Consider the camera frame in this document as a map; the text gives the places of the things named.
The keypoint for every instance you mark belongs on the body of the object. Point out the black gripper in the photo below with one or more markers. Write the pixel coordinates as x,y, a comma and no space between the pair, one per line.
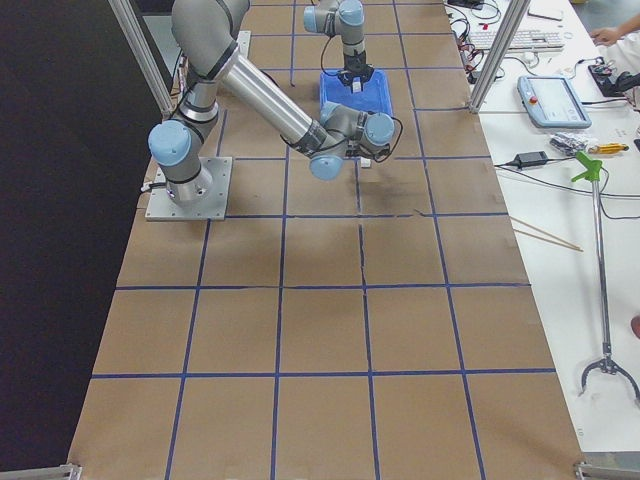
355,65
358,148

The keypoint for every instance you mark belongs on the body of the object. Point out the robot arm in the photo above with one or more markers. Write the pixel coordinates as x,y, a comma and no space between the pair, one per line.
207,33
345,19

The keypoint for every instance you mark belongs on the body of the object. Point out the blue plastic tray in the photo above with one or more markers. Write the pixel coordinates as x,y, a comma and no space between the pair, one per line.
374,96

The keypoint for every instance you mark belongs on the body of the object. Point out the person hand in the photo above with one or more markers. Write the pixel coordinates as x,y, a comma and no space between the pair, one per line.
605,36

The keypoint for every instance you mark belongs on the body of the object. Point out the black power adapter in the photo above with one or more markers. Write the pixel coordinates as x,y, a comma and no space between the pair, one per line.
530,159

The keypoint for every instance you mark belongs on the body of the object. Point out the white keyboard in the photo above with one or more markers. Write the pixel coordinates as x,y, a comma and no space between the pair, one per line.
522,40

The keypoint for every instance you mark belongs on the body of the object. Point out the teach pendant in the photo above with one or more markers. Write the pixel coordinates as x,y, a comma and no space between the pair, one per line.
551,102

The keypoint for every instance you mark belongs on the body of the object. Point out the wooden chopsticks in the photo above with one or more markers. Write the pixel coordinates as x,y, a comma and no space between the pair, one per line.
529,230

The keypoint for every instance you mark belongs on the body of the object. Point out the yellow tool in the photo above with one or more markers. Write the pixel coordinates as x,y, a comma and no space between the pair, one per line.
608,148

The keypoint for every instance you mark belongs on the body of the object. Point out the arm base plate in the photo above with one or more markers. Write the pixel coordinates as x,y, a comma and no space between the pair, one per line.
205,197
243,42

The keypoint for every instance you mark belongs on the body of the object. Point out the aluminium frame post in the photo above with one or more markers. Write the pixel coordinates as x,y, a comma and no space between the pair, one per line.
509,25

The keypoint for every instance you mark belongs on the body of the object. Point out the green handled reach grabber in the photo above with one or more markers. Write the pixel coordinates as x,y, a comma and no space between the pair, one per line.
606,364

